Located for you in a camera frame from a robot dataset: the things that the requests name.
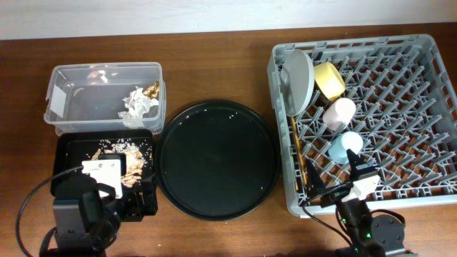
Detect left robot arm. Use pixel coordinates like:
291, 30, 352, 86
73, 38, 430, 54
15, 166, 158, 256

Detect pink plastic cup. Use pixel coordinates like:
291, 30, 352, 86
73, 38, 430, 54
323, 98, 356, 131

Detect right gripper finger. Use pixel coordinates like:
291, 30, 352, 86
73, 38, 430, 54
346, 148, 373, 175
306, 159, 326, 195

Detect food scraps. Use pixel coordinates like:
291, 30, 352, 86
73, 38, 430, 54
87, 138, 153, 188

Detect wooden chopstick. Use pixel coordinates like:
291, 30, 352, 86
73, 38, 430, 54
291, 116, 307, 186

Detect yellow bowl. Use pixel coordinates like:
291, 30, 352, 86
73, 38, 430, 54
314, 62, 346, 101

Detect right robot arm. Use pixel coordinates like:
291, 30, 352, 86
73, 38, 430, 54
301, 149, 417, 257

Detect gold foil wrapper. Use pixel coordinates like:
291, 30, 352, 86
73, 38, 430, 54
143, 81, 160, 99

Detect clear plastic waste bin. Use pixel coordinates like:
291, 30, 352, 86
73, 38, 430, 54
44, 62, 166, 136

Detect grey round plate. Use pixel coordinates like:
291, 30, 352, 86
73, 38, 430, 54
280, 49, 314, 117

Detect white tissue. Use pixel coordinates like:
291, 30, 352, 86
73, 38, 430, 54
118, 86, 159, 129

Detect black rectangular tray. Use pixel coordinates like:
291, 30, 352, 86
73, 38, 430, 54
54, 129, 155, 180

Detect grey dishwasher rack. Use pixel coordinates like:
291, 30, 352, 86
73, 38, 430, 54
267, 34, 456, 217

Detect blue plastic cup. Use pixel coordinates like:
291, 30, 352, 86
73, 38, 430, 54
328, 131, 363, 164

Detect round black serving tray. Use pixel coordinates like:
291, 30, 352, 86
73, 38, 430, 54
154, 100, 281, 221

